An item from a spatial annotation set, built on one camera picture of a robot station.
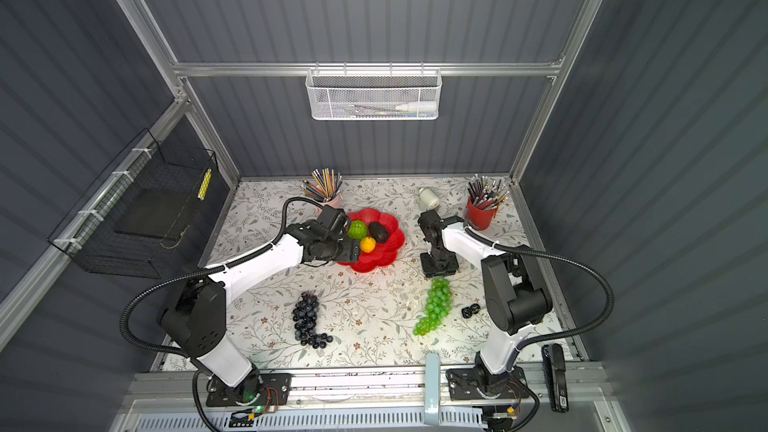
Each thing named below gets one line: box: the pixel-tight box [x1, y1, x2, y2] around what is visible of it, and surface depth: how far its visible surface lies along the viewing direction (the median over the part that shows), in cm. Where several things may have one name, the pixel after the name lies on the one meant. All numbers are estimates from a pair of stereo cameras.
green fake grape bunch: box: [413, 278, 453, 337], surface depth 84 cm
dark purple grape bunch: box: [292, 291, 334, 349], surface depth 82 cm
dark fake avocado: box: [368, 222, 388, 244], surface depth 101 cm
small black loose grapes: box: [461, 303, 481, 319], surface depth 86 cm
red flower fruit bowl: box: [338, 208, 405, 273], surface depth 101 cm
